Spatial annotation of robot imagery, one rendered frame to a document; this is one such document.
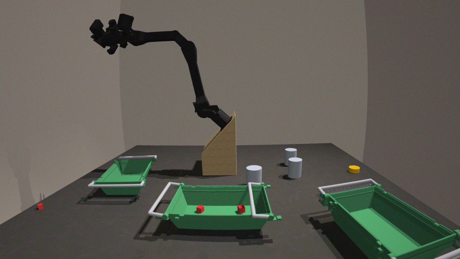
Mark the yellow flat cylinder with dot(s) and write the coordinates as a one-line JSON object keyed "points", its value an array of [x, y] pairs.
{"points": [[354, 169]]}

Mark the grey cylinder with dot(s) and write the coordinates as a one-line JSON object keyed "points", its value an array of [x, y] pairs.
{"points": [[294, 167], [253, 174], [290, 153]]}

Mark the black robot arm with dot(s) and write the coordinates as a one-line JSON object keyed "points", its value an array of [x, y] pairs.
{"points": [[136, 38]]}

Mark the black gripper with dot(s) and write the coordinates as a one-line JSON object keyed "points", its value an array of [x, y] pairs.
{"points": [[103, 38]]}

